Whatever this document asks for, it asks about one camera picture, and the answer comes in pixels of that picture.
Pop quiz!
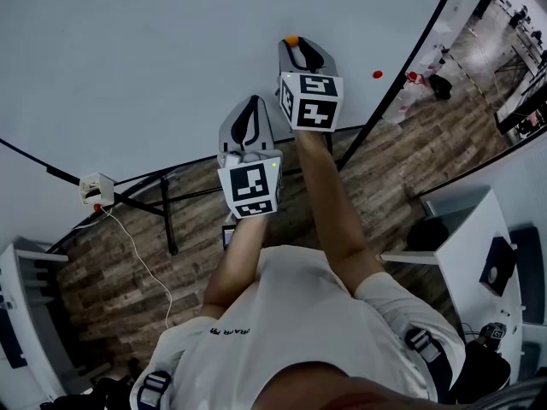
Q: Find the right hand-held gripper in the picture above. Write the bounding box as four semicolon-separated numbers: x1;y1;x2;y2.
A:
278;36;345;133

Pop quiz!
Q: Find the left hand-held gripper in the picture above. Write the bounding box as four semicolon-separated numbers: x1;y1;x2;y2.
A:
216;96;284;220

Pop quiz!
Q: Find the person's right forearm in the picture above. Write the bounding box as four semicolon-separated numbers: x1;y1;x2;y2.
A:
294;129;385;302

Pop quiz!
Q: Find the person's left forearm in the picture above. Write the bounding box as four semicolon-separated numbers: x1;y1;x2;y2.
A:
200;215;270;319

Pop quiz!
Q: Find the clear red-capped water bottle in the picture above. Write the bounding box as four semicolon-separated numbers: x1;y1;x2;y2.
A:
382;71;422;123

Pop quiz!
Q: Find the black whiteboard stand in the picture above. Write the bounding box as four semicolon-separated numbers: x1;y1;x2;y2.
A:
113;124;377;255

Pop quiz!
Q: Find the black bag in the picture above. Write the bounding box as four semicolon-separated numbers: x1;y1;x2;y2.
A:
428;73;453;101

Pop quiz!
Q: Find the black round bin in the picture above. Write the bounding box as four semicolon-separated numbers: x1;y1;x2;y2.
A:
405;218;450;251

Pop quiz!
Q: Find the person's white t-shirt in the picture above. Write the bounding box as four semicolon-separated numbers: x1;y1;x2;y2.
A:
130;245;467;410

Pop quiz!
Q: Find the white desk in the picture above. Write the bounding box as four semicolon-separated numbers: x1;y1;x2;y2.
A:
379;185;529;358

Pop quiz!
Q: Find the white shelf unit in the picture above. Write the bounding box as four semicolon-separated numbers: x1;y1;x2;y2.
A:
0;237;69;401

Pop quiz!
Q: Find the black box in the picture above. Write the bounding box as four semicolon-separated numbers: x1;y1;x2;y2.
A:
478;236;518;297

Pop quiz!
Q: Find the black chair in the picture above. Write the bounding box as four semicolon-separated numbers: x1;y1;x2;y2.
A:
50;356;142;410

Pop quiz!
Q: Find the black desk mat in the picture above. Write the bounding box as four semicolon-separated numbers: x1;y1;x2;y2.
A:
510;226;544;326

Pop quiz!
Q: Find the dark blue panel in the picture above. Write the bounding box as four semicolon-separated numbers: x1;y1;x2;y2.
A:
0;307;29;369

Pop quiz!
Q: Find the white switch box red button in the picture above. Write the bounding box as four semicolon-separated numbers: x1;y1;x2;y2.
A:
79;172;115;213

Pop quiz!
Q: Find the thin white cable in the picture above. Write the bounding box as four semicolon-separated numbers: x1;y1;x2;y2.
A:
72;206;174;329

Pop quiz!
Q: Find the black frame table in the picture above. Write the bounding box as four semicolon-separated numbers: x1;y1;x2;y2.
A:
493;49;547;134

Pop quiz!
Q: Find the grey harness strap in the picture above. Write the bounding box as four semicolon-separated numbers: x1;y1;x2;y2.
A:
136;369;172;410
392;318;454;401

